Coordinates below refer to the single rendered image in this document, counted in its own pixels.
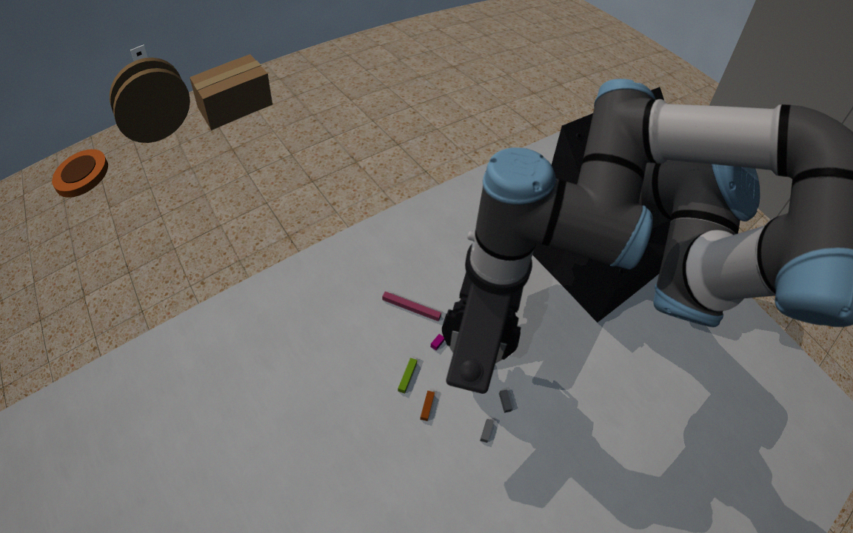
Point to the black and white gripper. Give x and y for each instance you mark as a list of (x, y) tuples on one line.
[(453, 318)]

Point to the orange rod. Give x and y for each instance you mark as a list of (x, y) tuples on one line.
[(427, 405)]

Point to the dark pink rod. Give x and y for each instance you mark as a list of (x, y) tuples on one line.
[(411, 306)]

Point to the lime green rod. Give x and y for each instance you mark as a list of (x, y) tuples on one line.
[(407, 375)]

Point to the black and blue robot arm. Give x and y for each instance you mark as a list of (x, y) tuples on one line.
[(804, 258)]

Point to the dark grey rod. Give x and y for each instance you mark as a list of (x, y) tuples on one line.
[(506, 403), (487, 430)]

